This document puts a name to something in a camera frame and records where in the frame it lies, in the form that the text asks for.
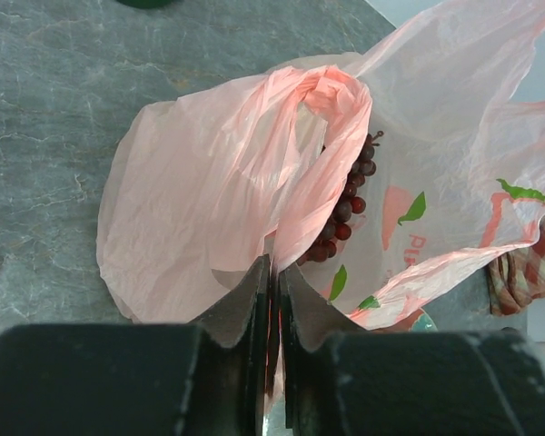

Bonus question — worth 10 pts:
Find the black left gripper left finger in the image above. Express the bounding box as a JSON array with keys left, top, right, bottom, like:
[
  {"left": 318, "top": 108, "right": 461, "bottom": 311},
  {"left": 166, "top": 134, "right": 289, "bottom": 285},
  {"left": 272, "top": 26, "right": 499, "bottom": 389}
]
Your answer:
[{"left": 0, "top": 257, "right": 270, "bottom": 435}]

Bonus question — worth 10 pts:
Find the dark green baseball cap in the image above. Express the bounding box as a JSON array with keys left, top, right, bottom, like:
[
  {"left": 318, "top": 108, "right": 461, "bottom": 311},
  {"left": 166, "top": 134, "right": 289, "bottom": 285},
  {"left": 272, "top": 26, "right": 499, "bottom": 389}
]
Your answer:
[{"left": 117, "top": 0, "right": 173, "bottom": 10}]

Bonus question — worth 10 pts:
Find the red plaid folded cloth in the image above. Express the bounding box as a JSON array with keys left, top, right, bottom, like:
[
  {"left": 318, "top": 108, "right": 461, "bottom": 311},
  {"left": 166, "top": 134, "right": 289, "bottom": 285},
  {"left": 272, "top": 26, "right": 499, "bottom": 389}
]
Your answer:
[{"left": 485, "top": 217, "right": 545, "bottom": 316}]

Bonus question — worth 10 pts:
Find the dark red fake grape bunch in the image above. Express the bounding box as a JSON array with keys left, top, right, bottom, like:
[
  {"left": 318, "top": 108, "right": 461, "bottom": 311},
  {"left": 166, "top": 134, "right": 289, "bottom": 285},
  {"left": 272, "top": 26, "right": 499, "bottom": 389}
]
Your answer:
[{"left": 296, "top": 130, "right": 384, "bottom": 266}]

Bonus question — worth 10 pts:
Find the red and teal floral plate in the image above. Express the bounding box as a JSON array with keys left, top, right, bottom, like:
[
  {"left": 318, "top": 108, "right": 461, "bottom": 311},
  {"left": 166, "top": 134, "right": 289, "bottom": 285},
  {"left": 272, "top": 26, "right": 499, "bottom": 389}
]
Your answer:
[{"left": 374, "top": 309, "right": 438, "bottom": 333}]

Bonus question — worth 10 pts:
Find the pink plastic bag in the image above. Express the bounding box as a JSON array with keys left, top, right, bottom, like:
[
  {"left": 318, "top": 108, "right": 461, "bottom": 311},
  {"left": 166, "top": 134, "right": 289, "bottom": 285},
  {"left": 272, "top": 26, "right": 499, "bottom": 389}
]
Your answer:
[{"left": 96, "top": 1, "right": 545, "bottom": 330}]

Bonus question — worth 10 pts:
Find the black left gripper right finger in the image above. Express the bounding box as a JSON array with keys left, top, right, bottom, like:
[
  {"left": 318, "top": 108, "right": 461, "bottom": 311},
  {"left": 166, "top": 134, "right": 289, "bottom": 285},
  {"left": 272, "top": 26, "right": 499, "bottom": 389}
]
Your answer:
[{"left": 279, "top": 267, "right": 545, "bottom": 435}]

